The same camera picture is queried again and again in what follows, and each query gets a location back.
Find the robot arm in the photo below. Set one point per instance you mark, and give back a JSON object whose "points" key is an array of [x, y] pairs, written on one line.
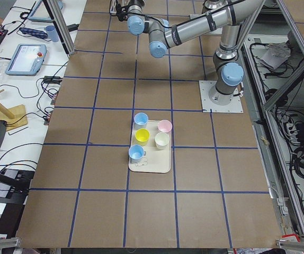
{"points": [[228, 15]]}

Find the pink plastic cup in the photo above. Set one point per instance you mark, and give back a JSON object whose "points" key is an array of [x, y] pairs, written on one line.
{"points": [[165, 126]]}

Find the yellow plastic cup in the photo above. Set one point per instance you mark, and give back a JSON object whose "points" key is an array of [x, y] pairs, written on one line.
{"points": [[142, 137]]}

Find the blue cup middle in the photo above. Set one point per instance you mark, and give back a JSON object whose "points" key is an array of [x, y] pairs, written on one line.
{"points": [[140, 121]]}

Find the pale green plastic cup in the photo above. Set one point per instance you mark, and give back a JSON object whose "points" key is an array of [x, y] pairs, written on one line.
{"points": [[161, 140]]}

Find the blue cup near tray corner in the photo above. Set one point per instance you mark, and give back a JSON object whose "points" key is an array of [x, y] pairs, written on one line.
{"points": [[136, 153]]}

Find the blue cup on desk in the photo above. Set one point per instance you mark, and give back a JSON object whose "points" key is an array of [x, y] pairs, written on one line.
{"points": [[52, 33]]}

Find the black power adapter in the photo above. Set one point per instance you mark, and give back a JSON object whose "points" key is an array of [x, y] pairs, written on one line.
{"points": [[52, 79]]}

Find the wooden stand on desk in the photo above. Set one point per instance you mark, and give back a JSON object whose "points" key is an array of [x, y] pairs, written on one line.
{"points": [[15, 117]]}

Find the teach pendant near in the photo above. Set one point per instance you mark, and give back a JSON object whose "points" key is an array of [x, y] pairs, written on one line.
{"points": [[26, 60]]}

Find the teach pendant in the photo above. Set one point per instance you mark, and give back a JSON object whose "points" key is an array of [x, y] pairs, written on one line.
{"points": [[39, 13], [26, 60]]}

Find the teach pendant far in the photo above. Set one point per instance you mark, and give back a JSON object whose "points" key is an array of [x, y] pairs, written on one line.
{"points": [[39, 13]]}

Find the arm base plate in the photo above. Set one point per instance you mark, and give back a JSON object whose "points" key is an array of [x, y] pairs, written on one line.
{"points": [[214, 102]]}

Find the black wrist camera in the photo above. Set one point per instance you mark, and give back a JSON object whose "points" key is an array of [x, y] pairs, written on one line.
{"points": [[121, 12]]}

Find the aluminium frame post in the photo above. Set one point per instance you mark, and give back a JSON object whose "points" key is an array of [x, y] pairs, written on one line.
{"points": [[58, 21]]}

